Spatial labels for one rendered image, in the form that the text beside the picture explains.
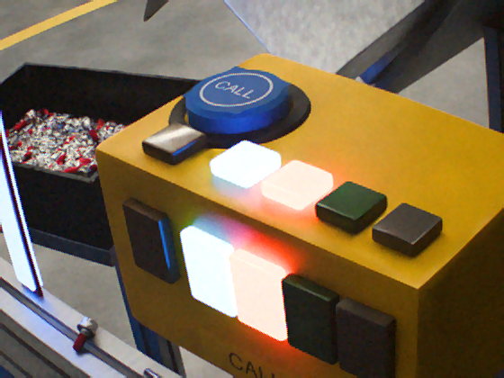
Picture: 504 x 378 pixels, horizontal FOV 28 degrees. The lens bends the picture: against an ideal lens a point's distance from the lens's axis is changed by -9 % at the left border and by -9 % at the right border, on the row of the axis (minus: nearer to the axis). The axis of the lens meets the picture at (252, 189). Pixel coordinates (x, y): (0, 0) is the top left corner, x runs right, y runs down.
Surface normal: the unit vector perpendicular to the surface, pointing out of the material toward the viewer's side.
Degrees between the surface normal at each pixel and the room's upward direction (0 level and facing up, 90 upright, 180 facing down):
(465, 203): 0
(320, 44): 55
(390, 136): 0
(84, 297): 0
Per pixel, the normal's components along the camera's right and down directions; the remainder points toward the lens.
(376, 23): -0.18, -0.04
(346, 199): -0.11, -0.84
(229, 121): -0.15, 0.54
